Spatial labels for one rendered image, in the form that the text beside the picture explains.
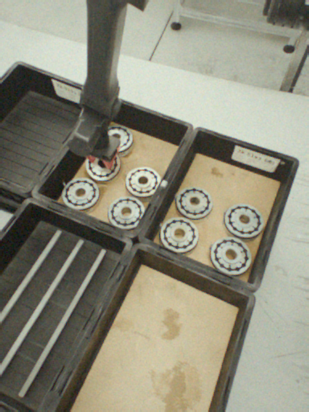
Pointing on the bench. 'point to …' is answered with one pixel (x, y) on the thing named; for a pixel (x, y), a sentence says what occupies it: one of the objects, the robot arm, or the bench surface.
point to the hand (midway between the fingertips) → (101, 162)
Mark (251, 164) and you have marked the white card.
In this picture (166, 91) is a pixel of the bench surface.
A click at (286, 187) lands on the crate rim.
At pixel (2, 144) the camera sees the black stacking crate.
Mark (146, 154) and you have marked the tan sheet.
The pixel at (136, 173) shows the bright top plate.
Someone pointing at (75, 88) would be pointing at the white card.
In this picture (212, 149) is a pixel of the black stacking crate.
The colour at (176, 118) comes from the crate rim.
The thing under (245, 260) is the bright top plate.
